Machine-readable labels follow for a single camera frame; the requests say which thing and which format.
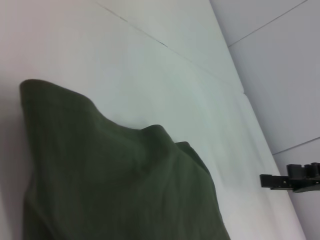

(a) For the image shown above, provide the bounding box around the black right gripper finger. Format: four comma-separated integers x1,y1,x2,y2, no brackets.
259,173,320,195
286,162,320,180

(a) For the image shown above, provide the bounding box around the dark green FREE t-shirt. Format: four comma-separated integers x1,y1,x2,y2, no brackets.
19,79,232,240

